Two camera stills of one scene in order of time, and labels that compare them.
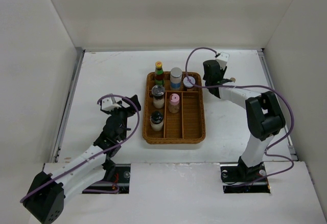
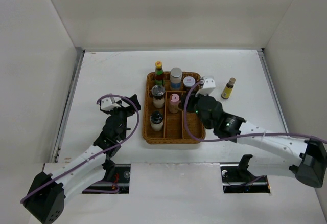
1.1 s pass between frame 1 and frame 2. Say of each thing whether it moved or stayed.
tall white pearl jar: stayed
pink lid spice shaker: stayed
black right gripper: moved
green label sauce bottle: stayed
